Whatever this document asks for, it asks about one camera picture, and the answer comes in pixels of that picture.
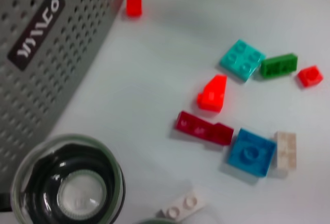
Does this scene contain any blue square plate brick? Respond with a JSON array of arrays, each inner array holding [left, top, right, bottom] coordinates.
[[226, 128, 278, 178]]

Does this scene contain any teal square plate brick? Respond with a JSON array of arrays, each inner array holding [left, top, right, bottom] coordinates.
[[219, 39, 267, 82]]

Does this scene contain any red sloped brick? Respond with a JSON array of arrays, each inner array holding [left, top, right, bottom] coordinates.
[[196, 74, 228, 113]]

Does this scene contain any green brick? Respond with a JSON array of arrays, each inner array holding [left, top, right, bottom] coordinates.
[[259, 53, 299, 80]]

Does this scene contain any glass teacup black base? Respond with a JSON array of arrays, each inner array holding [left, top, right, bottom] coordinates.
[[0, 133, 127, 221]]

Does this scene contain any small white brick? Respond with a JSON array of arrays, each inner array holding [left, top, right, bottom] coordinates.
[[156, 188, 207, 221]]

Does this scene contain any grey-green perforated storage bin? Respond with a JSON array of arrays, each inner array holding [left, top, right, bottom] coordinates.
[[0, 0, 133, 193]]

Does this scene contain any small red brick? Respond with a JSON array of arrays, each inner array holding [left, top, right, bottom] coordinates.
[[125, 0, 144, 18], [296, 64, 324, 89]]

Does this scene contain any long dark red brick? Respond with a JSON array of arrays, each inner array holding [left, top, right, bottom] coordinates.
[[174, 110, 235, 147]]

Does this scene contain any white long brick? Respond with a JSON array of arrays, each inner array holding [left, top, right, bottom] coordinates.
[[273, 131, 298, 170]]

